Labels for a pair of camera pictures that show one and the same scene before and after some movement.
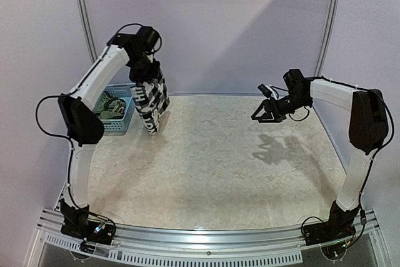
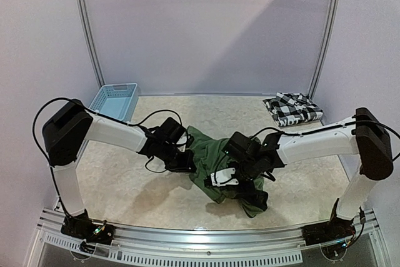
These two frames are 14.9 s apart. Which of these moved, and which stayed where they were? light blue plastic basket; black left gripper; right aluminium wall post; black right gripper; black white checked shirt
Moved: black white checked shirt; black left gripper; black right gripper
Stayed: light blue plastic basket; right aluminium wall post
